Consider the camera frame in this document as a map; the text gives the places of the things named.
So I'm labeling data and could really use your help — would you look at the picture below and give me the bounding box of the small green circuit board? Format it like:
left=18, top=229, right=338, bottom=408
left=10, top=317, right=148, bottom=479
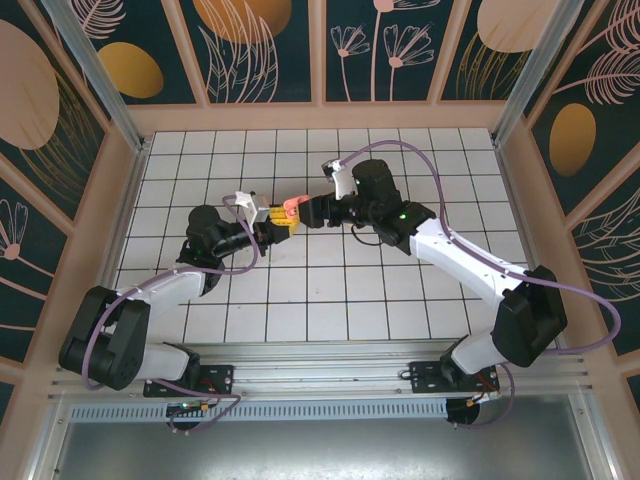
left=167, top=399, right=211, bottom=416

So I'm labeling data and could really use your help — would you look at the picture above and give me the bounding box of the grey metal sheet panel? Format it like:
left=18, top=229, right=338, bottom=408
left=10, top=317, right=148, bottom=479
left=49, top=418, right=601, bottom=480

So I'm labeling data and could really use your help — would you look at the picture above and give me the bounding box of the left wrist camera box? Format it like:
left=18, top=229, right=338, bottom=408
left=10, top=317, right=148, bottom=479
left=233, top=189, right=271, bottom=225

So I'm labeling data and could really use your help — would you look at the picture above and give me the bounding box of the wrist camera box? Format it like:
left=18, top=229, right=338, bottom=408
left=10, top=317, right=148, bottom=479
left=233, top=189, right=271, bottom=225
left=321, top=158, right=359, bottom=199

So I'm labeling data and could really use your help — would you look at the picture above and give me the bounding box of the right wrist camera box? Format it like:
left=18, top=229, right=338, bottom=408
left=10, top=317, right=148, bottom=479
left=321, top=158, right=359, bottom=199

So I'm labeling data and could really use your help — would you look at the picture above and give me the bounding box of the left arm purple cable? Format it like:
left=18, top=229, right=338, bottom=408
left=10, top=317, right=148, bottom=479
left=82, top=193, right=262, bottom=435

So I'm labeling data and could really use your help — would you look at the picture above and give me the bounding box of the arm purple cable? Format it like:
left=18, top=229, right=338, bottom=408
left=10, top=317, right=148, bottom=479
left=327, top=140, right=620, bottom=431
left=82, top=193, right=262, bottom=435

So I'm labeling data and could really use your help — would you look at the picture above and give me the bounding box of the aluminium side rail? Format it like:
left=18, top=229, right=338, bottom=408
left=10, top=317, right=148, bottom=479
left=79, top=137, right=151, bottom=361
left=492, top=139, right=570, bottom=354

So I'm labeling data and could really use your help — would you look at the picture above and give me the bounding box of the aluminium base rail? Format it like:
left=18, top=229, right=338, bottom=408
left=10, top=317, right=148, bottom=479
left=47, top=339, right=594, bottom=401

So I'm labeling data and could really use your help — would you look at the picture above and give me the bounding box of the grey slotted cable duct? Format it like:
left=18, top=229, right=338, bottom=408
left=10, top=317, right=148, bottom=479
left=69, top=398, right=450, bottom=422

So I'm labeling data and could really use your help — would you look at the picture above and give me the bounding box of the aluminium frame post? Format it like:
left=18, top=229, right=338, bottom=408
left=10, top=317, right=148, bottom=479
left=40, top=0, right=152, bottom=154
left=490, top=0, right=576, bottom=147

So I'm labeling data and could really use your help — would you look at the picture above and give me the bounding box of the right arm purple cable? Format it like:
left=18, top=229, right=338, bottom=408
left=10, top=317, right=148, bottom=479
left=327, top=140, right=620, bottom=431

